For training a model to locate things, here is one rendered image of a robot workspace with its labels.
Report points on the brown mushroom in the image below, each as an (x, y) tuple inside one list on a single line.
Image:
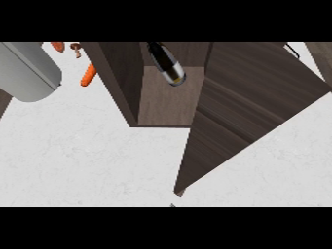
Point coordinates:
[(78, 48)]

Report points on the orange vegetable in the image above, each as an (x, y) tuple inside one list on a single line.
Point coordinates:
[(58, 46)]

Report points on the dark wooden cabinet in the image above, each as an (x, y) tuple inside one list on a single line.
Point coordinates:
[(166, 103)]

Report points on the dark wooden cabinet door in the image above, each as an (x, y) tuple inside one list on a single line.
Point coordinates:
[(250, 97)]

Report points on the orange carrot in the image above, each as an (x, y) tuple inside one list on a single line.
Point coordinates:
[(89, 75)]

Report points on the dark wine bottle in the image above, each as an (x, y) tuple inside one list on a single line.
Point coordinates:
[(171, 68)]

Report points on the pale grey rounded appliance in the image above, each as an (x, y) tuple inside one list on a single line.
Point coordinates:
[(20, 71)]

